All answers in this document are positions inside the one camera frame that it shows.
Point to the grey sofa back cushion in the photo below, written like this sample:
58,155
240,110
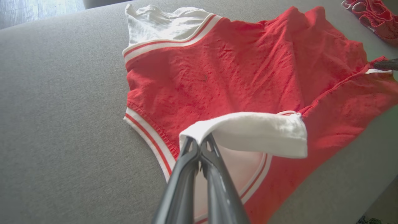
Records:
102,3

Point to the red shorts with white stripe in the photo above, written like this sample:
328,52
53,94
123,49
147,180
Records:
376,18

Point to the red white basketball jersey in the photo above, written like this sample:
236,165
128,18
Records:
233,71

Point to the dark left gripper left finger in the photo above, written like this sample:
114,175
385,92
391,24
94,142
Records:
180,189

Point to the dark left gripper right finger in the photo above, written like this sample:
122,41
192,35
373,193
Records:
222,193

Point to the grey sofa seat cushion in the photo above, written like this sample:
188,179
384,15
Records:
62,109

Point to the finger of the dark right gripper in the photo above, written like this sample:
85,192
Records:
387,64

